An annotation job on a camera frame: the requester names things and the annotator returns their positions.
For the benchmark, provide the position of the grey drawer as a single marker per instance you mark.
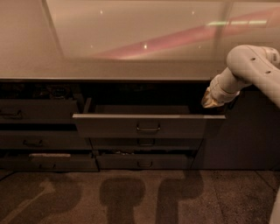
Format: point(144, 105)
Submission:
point(37, 111)
point(145, 162)
point(142, 121)
point(43, 140)
point(145, 144)
point(54, 163)

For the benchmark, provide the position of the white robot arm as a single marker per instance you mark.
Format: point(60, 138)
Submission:
point(246, 65)

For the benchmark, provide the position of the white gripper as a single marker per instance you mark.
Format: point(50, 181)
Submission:
point(217, 93)

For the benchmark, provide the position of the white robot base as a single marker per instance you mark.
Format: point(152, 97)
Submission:
point(275, 214)

